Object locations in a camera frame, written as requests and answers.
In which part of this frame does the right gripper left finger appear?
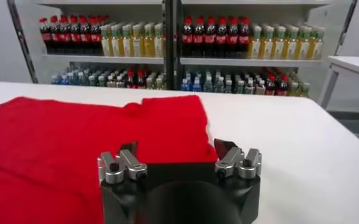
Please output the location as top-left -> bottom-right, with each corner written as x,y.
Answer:
97,140 -> 148,185

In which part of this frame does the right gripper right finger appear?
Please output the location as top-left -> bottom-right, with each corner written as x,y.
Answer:
213,138 -> 263,180

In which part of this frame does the white shelf with bottles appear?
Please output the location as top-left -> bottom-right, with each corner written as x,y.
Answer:
170,0 -> 358,104

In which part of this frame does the small red cap cola bottle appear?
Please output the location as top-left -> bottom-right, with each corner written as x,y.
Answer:
126,70 -> 136,89
136,70 -> 146,89
276,75 -> 289,97
265,75 -> 277,96

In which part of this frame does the red shirt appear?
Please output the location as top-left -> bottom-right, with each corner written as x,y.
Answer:
0,94 -> 219,224

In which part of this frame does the white side table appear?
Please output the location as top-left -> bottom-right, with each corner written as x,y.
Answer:
318,55 -> 359,110

